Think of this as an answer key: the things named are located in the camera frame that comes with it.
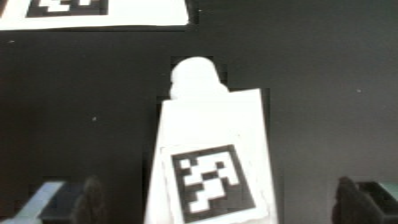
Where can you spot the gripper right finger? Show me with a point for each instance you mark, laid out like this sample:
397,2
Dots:
367,202

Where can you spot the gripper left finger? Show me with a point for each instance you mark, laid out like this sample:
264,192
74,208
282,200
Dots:
67,203

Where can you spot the white stool leg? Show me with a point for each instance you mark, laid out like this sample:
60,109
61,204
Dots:
212,184

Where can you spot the white marker sheet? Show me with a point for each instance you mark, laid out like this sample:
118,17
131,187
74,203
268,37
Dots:
51,14

